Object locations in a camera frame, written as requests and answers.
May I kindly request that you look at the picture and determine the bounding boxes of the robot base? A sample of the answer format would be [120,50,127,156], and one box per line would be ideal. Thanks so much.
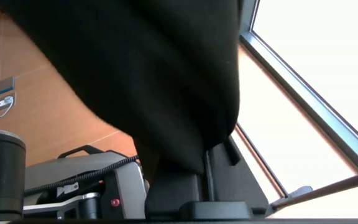
[22,144,150,220]

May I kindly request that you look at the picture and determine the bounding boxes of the white cable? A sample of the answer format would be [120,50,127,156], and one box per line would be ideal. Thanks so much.
[0,95,14,118]

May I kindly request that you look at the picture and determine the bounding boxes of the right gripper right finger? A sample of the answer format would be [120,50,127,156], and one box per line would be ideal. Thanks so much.
[205,136,270,217]

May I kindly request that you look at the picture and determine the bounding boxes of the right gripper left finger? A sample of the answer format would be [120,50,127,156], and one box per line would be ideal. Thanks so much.
[144,172,205,218]

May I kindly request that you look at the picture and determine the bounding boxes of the black clothes rack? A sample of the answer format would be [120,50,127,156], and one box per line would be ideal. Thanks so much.
[234,123,358,213]

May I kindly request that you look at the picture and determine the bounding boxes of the black shorts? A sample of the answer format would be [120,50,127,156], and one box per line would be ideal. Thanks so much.
[0,0,241,184]

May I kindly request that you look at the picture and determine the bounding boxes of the black coiled cable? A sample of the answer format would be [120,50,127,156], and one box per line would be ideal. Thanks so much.
[23,155,140,197]

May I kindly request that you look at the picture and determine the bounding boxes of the window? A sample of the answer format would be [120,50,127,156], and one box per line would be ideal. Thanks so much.
[237,0,358,187]

